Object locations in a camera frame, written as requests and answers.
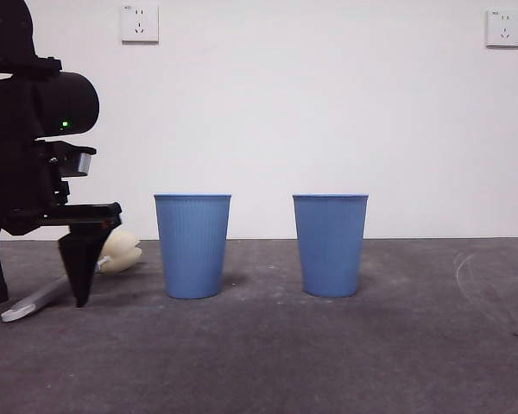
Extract cup brush with sponge head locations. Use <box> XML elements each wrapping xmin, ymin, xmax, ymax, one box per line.
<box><xmin>0</xmin><ymin>231</ymin><xmax>142</xmax><ymax>323</ymax></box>

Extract white wall power outlet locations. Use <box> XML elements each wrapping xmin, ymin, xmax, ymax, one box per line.
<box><xmin>120</xmin><ymin>3</ymin><xmax>160</xmax><ymax>45</ymax></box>
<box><xmin>485</xmin><ymin>9</ymin><xmax>518</xmax><ymax>49</ymax></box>

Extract blue ribbed plastic cup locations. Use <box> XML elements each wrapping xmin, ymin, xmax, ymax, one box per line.
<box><xmin>153</xmin><ymin>192</ymin><xmax>233</xmax><ymax>300</ymax></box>
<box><xmin>292</xmin><ymin>193</ymin><xmax>370</xmax><ymax>298</ymax></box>

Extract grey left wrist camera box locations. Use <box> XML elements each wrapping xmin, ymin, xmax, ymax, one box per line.
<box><xmin>51</xmin><ymin>144</ymin><xmax>98</xmax><ymax>179</ymax></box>

